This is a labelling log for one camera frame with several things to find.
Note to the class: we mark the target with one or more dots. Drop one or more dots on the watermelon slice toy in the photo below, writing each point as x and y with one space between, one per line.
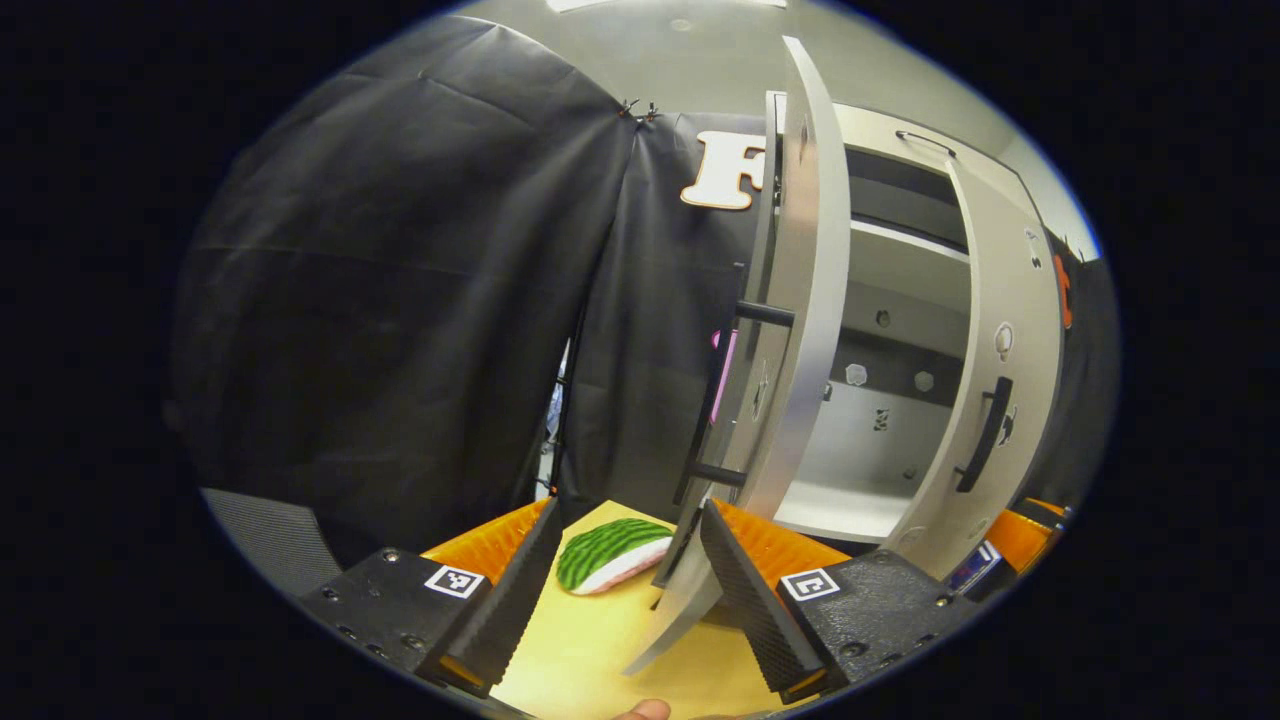
605 550

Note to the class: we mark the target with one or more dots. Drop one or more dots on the white cabinet drawer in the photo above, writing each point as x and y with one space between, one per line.
890 135

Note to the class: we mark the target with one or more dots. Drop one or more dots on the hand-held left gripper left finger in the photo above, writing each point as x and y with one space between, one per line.
500 615

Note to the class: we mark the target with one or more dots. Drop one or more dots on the grey mesh chair back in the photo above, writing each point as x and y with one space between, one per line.
270 535

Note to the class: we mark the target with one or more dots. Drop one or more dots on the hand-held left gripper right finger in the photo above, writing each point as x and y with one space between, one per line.
760 620

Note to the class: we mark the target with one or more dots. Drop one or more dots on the white cabinet door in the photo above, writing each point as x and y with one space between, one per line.
1010 280
815 300

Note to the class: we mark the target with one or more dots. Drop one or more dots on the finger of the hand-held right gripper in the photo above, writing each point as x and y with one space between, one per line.
1020 540

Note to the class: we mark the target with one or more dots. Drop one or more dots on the white grey cabinet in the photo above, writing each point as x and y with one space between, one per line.
900 300

